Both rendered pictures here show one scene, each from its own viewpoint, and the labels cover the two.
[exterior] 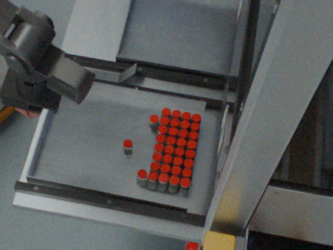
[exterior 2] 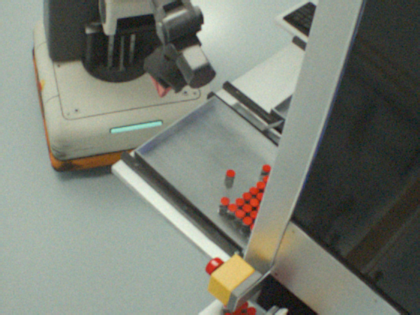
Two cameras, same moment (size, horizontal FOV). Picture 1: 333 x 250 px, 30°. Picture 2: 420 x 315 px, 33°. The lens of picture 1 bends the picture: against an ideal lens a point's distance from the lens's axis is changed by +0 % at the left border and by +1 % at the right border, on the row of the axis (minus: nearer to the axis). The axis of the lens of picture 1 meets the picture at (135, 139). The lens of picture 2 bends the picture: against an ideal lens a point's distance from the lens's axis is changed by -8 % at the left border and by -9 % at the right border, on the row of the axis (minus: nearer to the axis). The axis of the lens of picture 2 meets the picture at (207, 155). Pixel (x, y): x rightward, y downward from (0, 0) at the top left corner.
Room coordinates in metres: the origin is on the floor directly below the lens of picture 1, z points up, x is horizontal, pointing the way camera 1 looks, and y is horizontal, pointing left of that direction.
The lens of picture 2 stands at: (-0.33, -0.41, 2.27)
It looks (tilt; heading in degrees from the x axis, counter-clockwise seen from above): 52 degrees down; 27
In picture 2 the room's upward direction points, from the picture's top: 11 degrees clockwise
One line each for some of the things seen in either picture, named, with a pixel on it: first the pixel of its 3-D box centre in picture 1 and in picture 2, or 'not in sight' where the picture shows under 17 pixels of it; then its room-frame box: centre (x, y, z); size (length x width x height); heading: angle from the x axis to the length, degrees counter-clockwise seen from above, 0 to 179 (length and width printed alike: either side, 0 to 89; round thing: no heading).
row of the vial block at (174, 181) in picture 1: (179, 152); (270, 205); (0.61, -0.10, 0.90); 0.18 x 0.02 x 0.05; 171
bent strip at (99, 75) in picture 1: (105, 70); (256, 113); (0.81, 0.08, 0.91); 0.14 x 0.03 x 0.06; 82
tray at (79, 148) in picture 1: (119, 141); (226, 171); (0.63, 0.04, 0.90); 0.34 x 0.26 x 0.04; 81
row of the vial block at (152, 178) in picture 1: (159, 147); (255, 193); (0.62, -0.05, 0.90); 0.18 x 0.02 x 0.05; 171
